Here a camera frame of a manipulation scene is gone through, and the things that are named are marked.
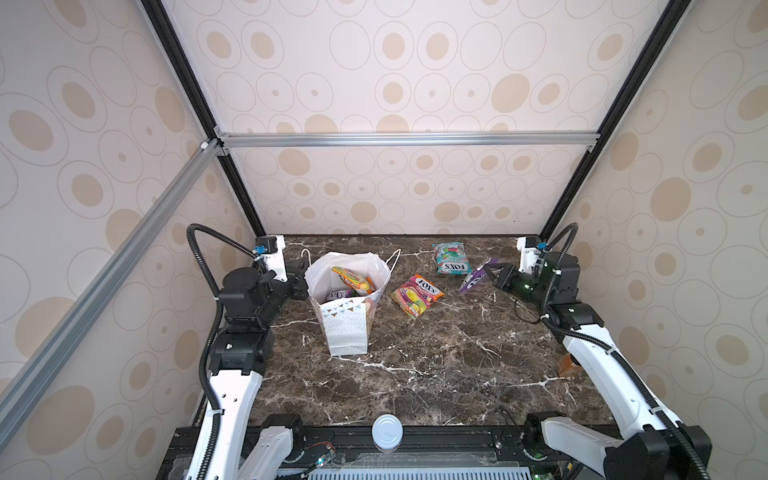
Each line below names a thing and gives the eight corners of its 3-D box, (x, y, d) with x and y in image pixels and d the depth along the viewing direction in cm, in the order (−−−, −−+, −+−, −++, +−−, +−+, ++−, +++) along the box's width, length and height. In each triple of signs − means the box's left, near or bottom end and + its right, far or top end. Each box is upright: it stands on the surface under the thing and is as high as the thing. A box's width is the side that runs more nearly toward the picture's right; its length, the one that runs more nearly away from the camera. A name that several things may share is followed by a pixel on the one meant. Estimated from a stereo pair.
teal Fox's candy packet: (436, 276, 110) (438, 269, 107) (433, 249, 119) (434, 242, 115) (469, 276, 110) (471, 269, 107) (463, 249, 119) (465, 242, 115)
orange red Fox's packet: (414, 319, 99) (415, 314, 96) (392, 297, 104) (392, 291, 101) (442, 297, 104) (443, 291, 101) (419, 277, 110) (420, 271, 107)
